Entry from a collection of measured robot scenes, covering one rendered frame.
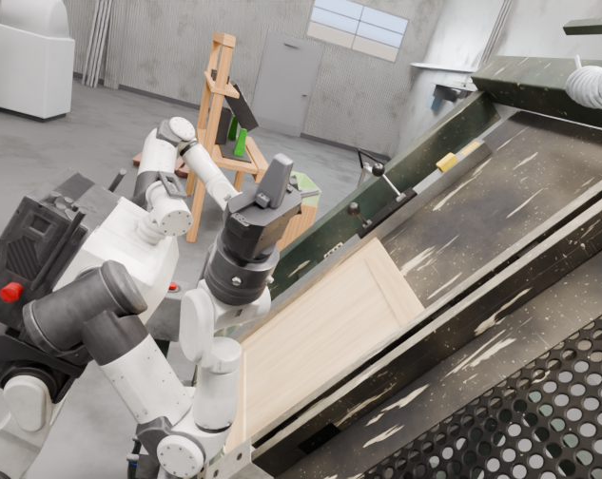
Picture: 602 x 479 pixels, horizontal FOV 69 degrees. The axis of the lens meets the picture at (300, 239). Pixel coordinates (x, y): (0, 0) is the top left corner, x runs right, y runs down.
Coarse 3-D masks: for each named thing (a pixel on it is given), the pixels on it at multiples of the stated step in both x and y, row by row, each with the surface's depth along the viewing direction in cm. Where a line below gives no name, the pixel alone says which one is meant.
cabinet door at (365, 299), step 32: (352, 256) 125; (384, 256) 113; (320, 288) 124; (352, 288) 114; (384, 288) 104; (288, 320) 124; (320, 320) 113; (352, 320) 104; (384, 320) 96; (256, 352) 124; (288, 352) 113; (320, 352) 103; (352, 352) 96; (256, 384) 112; (288, 384) 103; (320, 384) 95; (256, 416) 103
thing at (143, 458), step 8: (184, 384) 137; (192, 384) 134; (136, 440) 117; (136, 448) 129; (144, 448) 110; (128, 456) 111; (136, 456) 112; (144, 456) 109; (128, 464) 124; (136, 464) 123; (144, 464) 110; (152, 464) 111; (128, 472) 121; (136, 472) 111; (144, 472) 111; (152, 472) 112; (160, 472) 108; (168, 472) 109
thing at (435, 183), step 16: (480, 144) 116; (464, 160) 117; (480, 160) 118; (432, 176) 121; (448, 176) 118; (432, 192) 120; (400, 208) 121; (416, 208) 121; (384, 224) 122; (352, 240) 126; (368, 240) 124; (336, 256) 127; (320, 272) 126; (288, 288) 133; (304, 288) 128; (272, 304) 132; (288, 304) 130; (256, 320) 132; (240, 336) 132
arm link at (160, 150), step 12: (168, 120) 123; (180, 120) 124; (156, 132) 120; (168, 132) 120; (180, 132) 122; (192, 132) 125; (156, 144) 117; (168, 144) 119; (144, 156) 116; (156, 156) 115; (168, 156) 117; (144, 168) 112; (156, 168) 112; (168, 168) 115
